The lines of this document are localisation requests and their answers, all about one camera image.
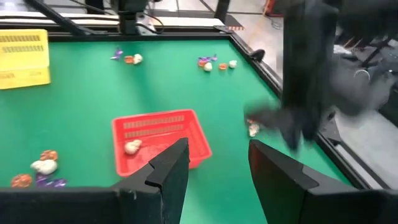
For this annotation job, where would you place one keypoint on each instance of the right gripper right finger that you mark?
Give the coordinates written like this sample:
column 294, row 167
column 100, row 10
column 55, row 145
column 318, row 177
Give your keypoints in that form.
column 273, row 180

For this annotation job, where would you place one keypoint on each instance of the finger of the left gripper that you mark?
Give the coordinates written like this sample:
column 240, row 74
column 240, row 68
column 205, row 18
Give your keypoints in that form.
column 311, row 132
column 295, row 137

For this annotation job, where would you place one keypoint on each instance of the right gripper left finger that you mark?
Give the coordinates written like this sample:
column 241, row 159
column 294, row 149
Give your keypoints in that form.
column 171, row 174

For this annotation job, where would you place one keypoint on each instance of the small pieces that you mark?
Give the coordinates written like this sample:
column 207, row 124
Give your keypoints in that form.
column 59, row 183
column 44, row 167
column 207, row 67

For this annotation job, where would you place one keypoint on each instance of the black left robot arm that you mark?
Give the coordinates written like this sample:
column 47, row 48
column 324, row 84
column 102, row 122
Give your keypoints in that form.
column 311, row 46

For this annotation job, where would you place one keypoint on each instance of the red plastic basket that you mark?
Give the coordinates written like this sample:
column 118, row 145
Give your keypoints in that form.
column 186, row 130

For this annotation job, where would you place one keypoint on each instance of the black stand base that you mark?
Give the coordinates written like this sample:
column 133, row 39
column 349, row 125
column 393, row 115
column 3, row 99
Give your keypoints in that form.
column 222, row 9

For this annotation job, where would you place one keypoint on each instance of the yellow plastic basket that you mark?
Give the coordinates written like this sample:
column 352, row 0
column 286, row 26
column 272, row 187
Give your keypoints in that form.
column 25, row 62

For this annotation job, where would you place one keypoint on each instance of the black table frame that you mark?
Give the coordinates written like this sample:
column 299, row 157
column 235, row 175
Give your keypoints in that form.
column 140, row 36

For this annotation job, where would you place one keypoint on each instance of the silver metal bracket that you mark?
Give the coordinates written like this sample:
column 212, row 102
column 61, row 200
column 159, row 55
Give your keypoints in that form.
column 145, row 25

